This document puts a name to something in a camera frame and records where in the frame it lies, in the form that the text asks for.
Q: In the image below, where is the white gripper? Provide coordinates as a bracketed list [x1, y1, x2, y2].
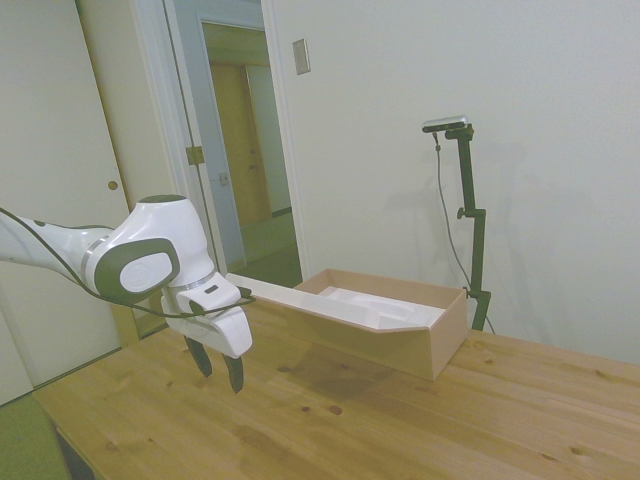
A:
[160, 272, 254, 395]

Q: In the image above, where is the brown cardboard box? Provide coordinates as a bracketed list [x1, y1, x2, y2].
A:
[226, 268, 468, 383]

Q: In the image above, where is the white foam insert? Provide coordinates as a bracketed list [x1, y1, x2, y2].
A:
[319, 285, 446, 332]

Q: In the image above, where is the green chair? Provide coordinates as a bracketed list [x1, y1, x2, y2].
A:
[0, 391, 71, 480]

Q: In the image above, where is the white open door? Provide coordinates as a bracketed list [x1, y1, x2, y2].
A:
[162, 0, 248, 271]

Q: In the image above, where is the wooden hallway door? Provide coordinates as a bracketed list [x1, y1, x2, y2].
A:
[209, 62, 274, 226]

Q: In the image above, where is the white sliding closet door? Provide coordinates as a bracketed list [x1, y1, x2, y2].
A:
[0, 0, 147, 395]

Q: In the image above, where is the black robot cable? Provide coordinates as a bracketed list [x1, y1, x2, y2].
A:
[0, 207, 257, 318]

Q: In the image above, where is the black camera stand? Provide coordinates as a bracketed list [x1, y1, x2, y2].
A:
[443, 124, 492, 332]

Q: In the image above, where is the white wall switch plate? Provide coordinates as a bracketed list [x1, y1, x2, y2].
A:
[292, 37, 312, 77]

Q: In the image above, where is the silver exterior camera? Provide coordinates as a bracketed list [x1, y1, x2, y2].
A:
[421, 116, 471, 134]

